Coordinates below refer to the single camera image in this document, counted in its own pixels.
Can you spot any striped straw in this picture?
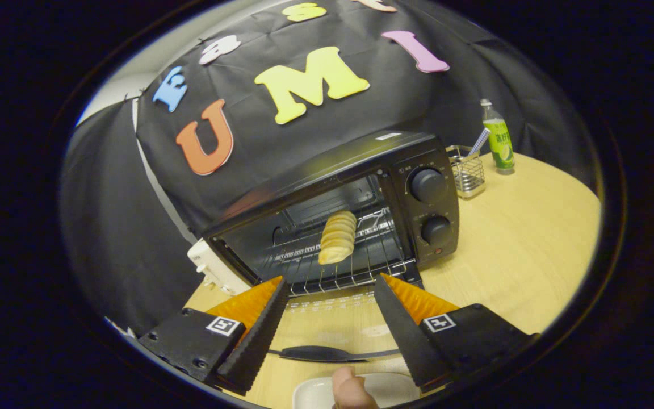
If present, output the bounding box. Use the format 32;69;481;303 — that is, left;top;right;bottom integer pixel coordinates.
468;128;492;157

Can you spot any green drink bottle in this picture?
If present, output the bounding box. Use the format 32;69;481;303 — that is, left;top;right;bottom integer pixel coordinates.
480;99;515;175

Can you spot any yellow ridged pastry roll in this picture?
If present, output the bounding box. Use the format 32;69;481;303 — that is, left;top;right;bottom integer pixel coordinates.
318;210;358;266

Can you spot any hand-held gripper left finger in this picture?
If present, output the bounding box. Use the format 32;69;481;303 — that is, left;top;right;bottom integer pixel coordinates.
134;277;291;397

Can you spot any black toaster oven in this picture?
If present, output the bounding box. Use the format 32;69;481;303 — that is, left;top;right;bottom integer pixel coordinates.
202;131;461;364

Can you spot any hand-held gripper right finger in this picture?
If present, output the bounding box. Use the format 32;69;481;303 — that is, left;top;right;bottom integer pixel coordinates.
374;273;540;394

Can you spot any wire mesh utensil holder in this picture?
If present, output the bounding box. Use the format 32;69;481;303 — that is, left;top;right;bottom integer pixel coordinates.
445;145;486;199

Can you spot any white square plate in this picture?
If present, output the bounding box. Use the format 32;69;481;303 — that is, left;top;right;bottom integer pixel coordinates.
292;372;421;409

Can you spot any white toaster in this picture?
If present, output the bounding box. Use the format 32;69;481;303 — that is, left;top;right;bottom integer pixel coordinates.
187;239;252;296

